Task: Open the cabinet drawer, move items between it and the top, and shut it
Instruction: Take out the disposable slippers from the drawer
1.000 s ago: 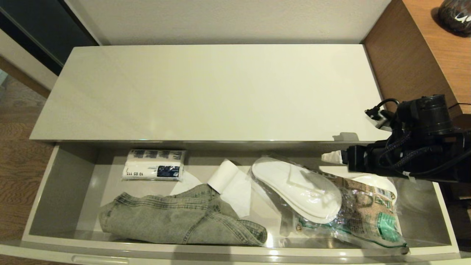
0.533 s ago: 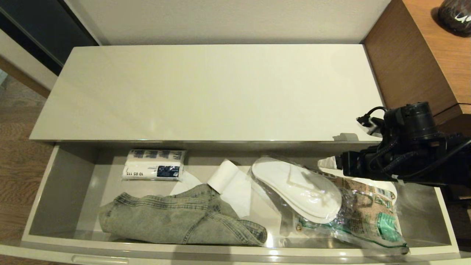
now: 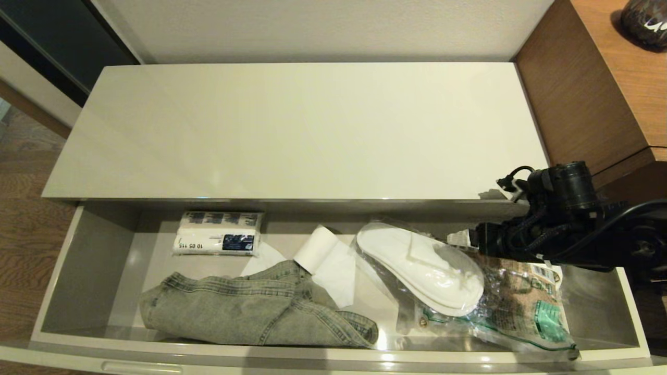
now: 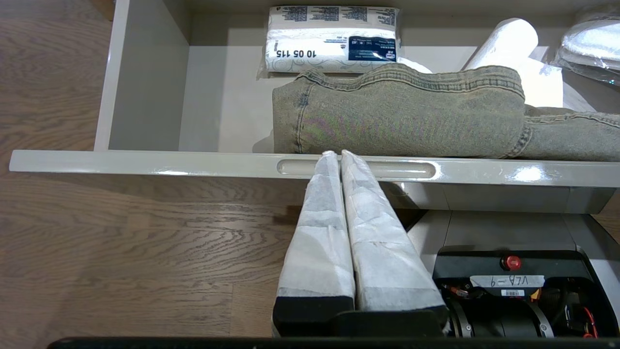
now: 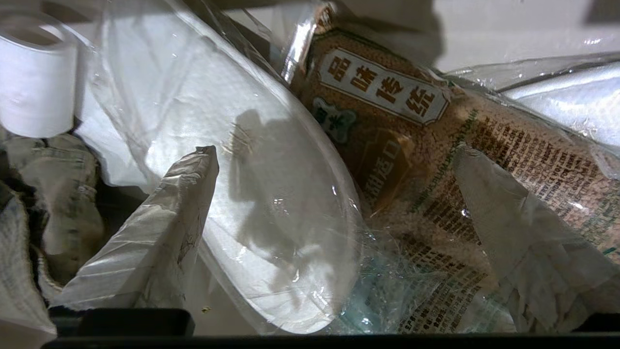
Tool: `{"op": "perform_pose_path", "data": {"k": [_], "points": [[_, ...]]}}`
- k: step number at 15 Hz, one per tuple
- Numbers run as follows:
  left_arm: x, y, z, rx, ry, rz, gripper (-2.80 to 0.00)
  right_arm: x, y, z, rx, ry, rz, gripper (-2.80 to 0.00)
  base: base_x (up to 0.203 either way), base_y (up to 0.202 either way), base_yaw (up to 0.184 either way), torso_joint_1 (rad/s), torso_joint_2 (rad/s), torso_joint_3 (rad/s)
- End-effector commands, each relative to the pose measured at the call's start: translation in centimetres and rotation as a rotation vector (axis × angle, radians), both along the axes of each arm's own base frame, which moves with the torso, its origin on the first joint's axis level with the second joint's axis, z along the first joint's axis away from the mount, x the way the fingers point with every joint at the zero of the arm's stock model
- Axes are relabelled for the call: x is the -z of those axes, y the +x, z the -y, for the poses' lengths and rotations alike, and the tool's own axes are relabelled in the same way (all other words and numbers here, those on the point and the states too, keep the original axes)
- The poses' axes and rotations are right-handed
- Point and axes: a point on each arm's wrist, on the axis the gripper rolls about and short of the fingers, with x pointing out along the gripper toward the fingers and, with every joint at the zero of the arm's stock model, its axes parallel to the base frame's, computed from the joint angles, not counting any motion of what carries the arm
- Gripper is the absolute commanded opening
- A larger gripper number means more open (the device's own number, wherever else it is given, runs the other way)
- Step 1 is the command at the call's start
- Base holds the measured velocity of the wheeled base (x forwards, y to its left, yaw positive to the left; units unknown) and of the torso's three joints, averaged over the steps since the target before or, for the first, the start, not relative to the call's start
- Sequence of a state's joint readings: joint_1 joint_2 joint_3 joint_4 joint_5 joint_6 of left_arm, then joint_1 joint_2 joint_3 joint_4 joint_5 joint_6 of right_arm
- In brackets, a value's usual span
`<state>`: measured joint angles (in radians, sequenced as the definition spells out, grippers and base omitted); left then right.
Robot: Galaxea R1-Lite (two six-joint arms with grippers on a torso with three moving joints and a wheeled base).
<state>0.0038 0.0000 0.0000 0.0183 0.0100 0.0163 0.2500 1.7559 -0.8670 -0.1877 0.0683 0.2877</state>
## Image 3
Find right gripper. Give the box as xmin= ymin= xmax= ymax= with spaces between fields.
xmin=447 ymin=221 xmax=528 ymax=261

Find brown wooden cabinet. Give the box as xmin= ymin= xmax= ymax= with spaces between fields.
xmin=513 ymin=0 xmax=667 ymax=205

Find white cabinet drawer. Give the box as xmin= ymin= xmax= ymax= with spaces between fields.
xmin=0 ymin=201 xmax=667 ymax=375

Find white slippers in clear bag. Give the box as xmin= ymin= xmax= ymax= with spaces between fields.
xmin=349 ymin=218 xmax=487 ymax=335

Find clear package with green print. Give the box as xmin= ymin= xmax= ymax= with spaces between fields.
xmin=415 ymin=249 xmax=580 ymax=361

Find white toilet paper roll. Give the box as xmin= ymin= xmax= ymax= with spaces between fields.
xmin=240 ymin=224 xmax=358 ymax=309

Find light blue denim jeans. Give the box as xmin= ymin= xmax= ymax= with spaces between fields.
xmin=139 ymin=259 xmax=379 ymax=348

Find white tissue pack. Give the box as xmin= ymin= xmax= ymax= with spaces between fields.
xmin=171 ymin=210 xmax=264 ymax=257

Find dark round vase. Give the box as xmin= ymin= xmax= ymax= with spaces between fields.
xmin=619 ymin=0 xmax=667 ymax=53

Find dark glass panel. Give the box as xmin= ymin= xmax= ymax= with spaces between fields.
xmin=0 ymin=0 xmax=141 ymax=108

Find black cable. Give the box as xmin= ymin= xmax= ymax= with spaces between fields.
xmin=496 ymin=165 xmax=536 ymax=203

